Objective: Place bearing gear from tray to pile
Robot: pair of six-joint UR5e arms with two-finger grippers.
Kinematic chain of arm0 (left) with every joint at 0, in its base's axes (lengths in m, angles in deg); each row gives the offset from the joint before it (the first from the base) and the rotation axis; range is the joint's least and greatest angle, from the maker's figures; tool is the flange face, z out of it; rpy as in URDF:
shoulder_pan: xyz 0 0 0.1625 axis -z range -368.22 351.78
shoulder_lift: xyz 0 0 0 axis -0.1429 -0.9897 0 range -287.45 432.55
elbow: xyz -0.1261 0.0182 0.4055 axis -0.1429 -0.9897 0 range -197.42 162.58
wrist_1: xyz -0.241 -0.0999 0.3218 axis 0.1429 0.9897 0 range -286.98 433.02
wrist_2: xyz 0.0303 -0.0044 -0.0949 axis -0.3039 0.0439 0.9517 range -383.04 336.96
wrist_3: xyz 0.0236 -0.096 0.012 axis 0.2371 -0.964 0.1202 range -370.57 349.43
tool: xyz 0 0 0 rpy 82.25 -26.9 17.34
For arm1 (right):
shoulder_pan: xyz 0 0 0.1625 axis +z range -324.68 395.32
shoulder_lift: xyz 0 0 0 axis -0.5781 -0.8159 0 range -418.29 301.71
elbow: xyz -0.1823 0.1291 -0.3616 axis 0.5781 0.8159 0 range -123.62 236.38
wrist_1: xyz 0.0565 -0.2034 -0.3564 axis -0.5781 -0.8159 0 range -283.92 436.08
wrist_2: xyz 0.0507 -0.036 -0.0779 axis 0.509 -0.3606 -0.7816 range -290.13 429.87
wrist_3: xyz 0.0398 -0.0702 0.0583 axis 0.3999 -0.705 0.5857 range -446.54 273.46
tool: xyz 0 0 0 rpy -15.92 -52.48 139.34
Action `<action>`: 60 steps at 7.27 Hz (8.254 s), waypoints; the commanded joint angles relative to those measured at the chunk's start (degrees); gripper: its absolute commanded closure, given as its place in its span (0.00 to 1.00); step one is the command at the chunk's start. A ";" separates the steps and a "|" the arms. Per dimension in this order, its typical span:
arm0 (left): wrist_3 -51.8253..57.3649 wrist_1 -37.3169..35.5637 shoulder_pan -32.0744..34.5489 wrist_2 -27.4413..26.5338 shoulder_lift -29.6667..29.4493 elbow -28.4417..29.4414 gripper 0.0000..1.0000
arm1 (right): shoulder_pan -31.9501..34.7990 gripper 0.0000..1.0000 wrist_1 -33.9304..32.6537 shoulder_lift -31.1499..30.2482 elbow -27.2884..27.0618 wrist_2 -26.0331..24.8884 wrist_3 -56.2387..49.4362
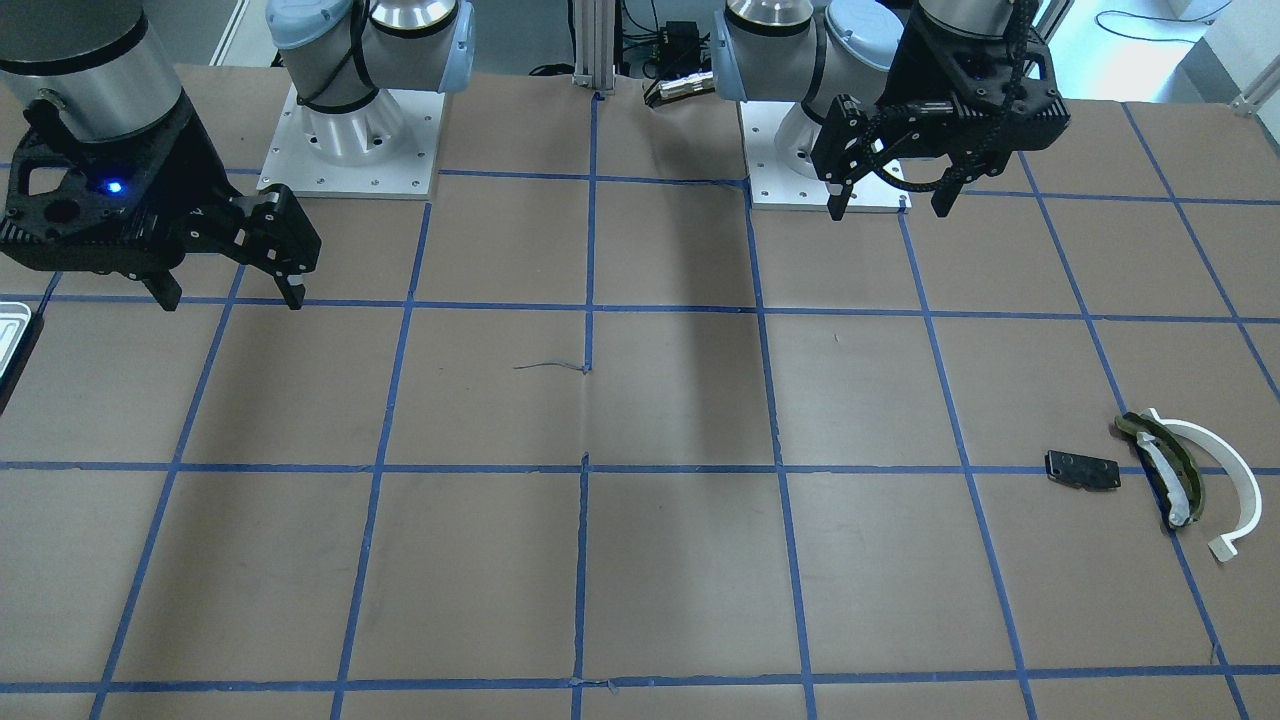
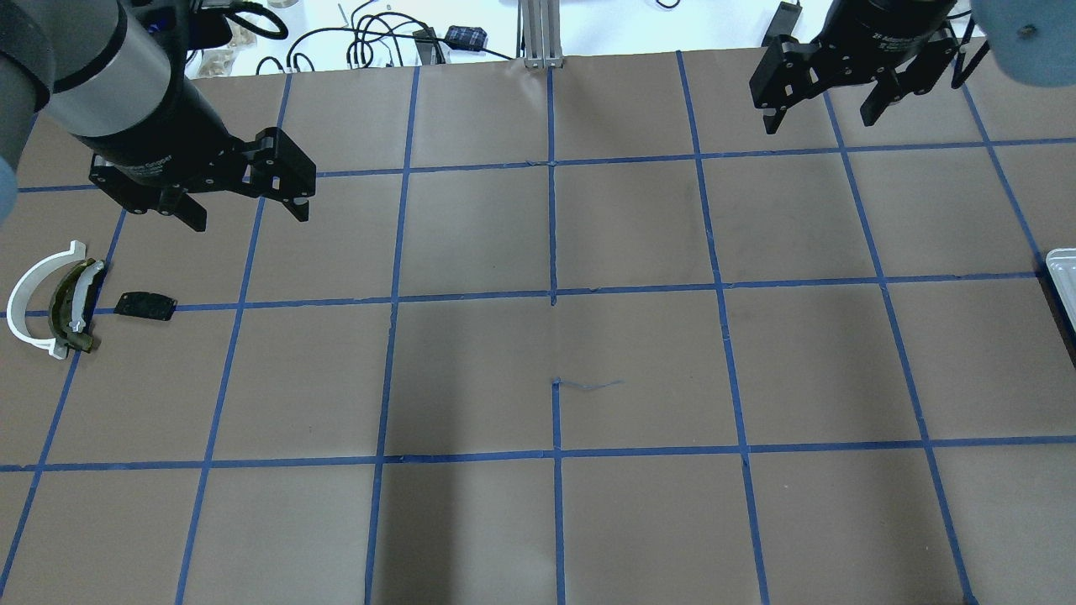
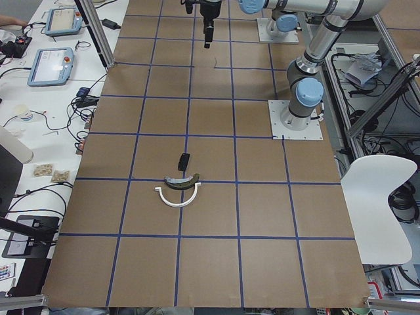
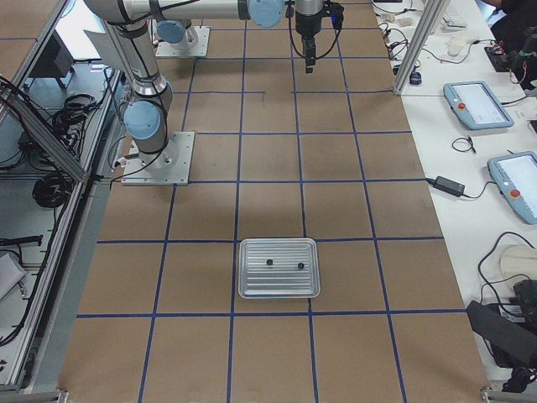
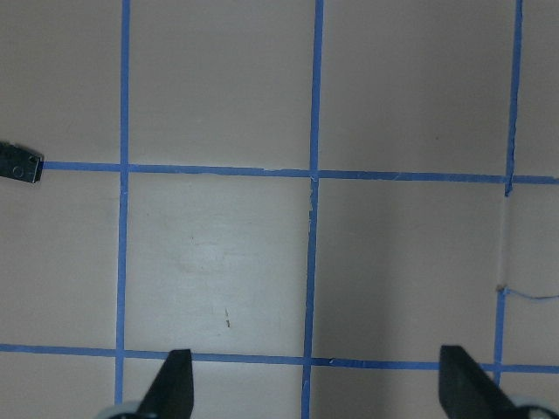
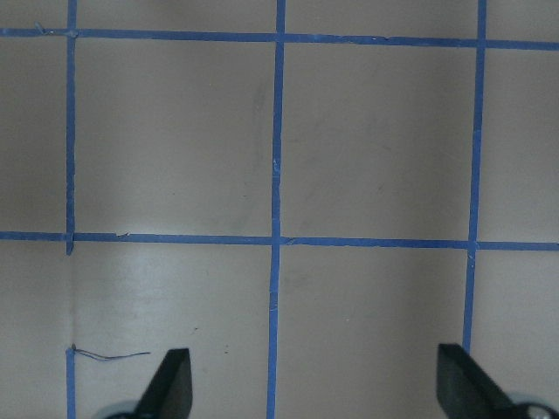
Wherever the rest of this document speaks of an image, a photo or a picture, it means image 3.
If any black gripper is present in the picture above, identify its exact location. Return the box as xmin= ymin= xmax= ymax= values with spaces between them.
xmin=199 ymin=0 xmax=222 ymax=49

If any black power adapter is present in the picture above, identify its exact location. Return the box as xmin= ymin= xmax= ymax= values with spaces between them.
xmin=101 ymin=18 xmax=121 ymax=30

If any black rectangular brake pad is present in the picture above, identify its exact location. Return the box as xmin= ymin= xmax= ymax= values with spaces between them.
xmin=178 ymin=152 xmax=190 ymax=172

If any blue usb hub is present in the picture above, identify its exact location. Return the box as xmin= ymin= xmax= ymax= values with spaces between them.
xmin=76 ymin=87 xmax=91 ymax=97

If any far blue teach pendant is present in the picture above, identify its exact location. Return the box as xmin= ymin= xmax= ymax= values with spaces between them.
xmin=45 ymin=7 xmax=83 ymax=37

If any blue teach pendant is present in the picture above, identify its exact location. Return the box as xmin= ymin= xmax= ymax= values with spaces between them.
xmin=45 ymin=7 xmax=83 ymax=37
xmin=27 ymin=47 xmax=74 ymax=87

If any dark curved brake shoe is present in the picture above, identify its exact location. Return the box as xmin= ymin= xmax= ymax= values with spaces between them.
xmin=164 ymin=173 xmax=200 ymax=191

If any near blue teach pendant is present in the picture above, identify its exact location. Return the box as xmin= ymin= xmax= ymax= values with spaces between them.
xmin=27 ymin=47 xmax=74 ymax=87

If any white semicircular plastic part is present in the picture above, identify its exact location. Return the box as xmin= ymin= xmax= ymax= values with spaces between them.
xmin=154 ymin=182 xmax=201 ymax=208

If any white paper cup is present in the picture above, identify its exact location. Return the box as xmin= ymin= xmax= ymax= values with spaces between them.
xmin=14 ymin=104 xmax=33 ymax=122

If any bag of small parts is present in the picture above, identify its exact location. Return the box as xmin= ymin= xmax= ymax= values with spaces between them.
xmin=33 ymin=163 xmax=54 ymax=177
xmin=51 ymin=170 xmax=71 ymax=183

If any white plastic chair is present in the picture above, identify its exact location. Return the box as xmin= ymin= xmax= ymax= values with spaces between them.
xmin=341 ymin=155 xmax=417 ymax=265

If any black tablet stand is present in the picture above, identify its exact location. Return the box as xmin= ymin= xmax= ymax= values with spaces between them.
xmin=1 ymin=215 xmax=59 ymax=259

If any aluminium frame post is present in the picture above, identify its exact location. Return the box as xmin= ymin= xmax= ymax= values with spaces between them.
xmin=75 ymin=0 xmax=115 ymax=69

